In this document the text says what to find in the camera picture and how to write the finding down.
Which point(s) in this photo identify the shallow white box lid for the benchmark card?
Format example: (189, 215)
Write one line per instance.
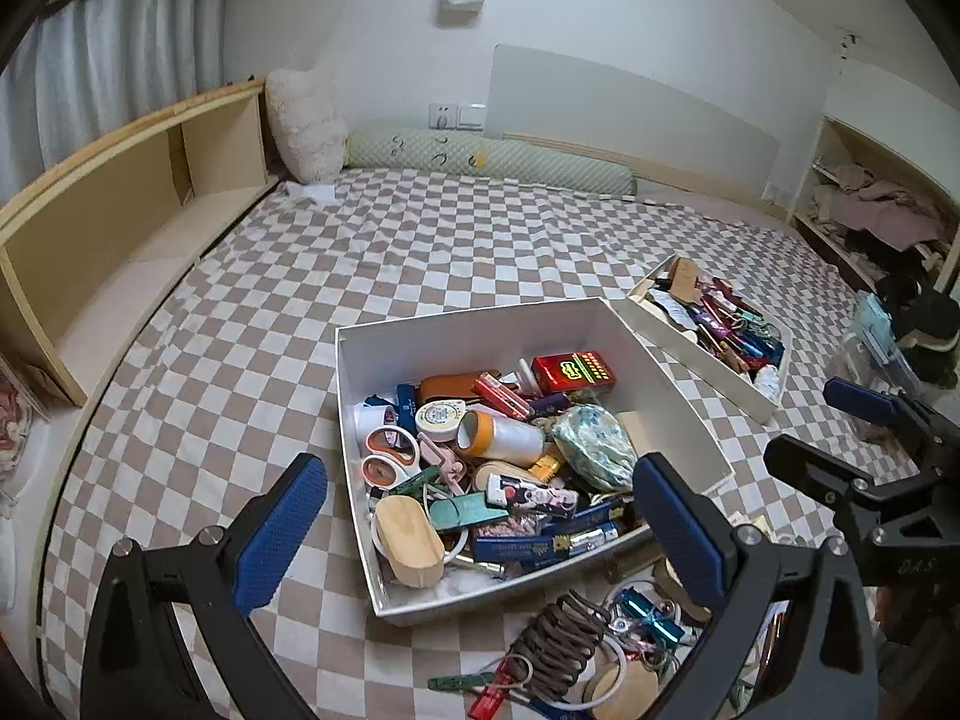
(705, 367)

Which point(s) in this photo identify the white wall socket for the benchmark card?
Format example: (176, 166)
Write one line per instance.
(457, 116)

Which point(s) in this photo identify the red cigarette box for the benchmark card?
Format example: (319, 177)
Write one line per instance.
(574, 373)

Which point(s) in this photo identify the red cylindrical lighter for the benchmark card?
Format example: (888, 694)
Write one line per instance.
(487, 703)

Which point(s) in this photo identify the grey curtain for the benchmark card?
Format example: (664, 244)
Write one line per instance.
(112, 75)

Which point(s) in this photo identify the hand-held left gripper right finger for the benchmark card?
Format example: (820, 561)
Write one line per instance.
(675, 532)

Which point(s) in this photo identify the brown leather pouch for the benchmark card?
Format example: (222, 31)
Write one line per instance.
(450, 388)

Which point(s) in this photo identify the wooden wall shelf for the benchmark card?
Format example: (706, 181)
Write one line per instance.
(832, 157)

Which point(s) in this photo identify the teal plastic clip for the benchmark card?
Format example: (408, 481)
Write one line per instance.
(469, 510)

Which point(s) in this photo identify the green bolster pillow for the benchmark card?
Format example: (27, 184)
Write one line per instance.
(487, 161)

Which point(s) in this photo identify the white shoe box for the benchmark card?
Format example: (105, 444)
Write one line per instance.
(465, 345)

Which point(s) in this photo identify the white bottle orange cap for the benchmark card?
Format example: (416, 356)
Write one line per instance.
(506, 439)

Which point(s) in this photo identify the fluffy white pillow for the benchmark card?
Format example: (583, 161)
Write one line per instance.
(304, 127)

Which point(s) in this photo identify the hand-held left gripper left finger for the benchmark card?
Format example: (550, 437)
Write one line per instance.
(277, 525)

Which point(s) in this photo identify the round white tin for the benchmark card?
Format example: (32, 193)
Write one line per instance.
(440, 420)

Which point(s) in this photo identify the wooden bedside shelf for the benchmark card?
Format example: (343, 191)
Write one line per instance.
(112, 240)

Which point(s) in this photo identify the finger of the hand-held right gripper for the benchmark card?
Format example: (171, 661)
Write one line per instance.
(817, 469)
(862, 403)

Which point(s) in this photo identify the pink clip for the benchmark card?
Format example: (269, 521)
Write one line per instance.
(442, 461)

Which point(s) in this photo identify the blue transparent lighter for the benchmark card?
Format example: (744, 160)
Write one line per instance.
(589, 538)

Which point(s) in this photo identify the pile of small trinkets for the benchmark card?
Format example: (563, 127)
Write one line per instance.
(731, 330)

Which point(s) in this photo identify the clear plastic container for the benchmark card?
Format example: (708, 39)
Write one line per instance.
(874, 345)

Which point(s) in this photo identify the round wooden disc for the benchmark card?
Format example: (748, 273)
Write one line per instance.
(626, 694)

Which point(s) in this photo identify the red transparent lighter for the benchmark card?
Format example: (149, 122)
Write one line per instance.
(499, 394)

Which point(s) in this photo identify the oval wooden block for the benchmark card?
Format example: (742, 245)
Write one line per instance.
(409, 544)

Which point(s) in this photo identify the dark cloth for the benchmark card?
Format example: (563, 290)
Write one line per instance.
(919, 315)

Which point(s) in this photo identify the blue metallic lighter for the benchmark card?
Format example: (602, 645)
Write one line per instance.
(649, 615)

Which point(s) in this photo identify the white tissue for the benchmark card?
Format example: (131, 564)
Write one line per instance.
(313, 192)

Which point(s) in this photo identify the pile of clothes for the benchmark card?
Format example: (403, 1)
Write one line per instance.
(885, 206)

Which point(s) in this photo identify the astronaut print lighter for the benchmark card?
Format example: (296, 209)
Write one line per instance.
(532, 495)

